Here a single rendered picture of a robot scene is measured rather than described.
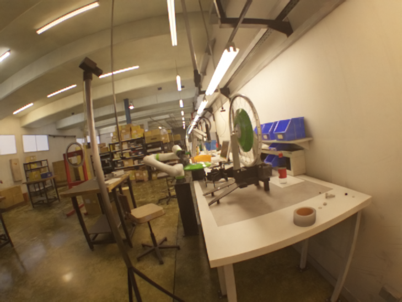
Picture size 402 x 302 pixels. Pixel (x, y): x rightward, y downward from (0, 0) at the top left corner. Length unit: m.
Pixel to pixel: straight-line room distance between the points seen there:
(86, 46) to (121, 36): 0.90
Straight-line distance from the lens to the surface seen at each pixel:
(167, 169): 2.28
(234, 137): 1.24
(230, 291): 0.92
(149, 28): 4.31
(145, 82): 7.39
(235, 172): 1.26
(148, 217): 2.08
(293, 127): 1.48
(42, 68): 5.46
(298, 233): 0.80
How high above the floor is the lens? 1.36
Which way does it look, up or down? 4 degrees down
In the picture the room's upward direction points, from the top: 10 degrees counter-clockwise
